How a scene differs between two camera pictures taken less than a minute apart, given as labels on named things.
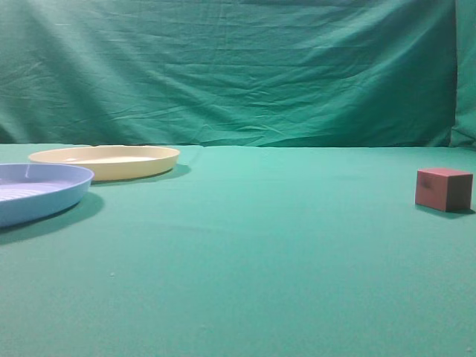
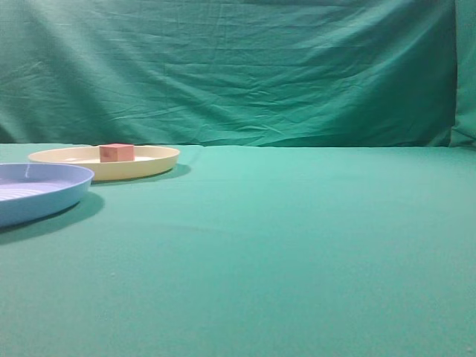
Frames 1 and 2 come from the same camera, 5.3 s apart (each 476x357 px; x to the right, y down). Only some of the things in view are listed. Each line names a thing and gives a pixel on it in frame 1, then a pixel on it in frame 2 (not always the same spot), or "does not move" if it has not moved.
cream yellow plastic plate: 112,163 does not move
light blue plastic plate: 30,192 does not move
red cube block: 444,189 → 117,152
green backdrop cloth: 364,73 does not move
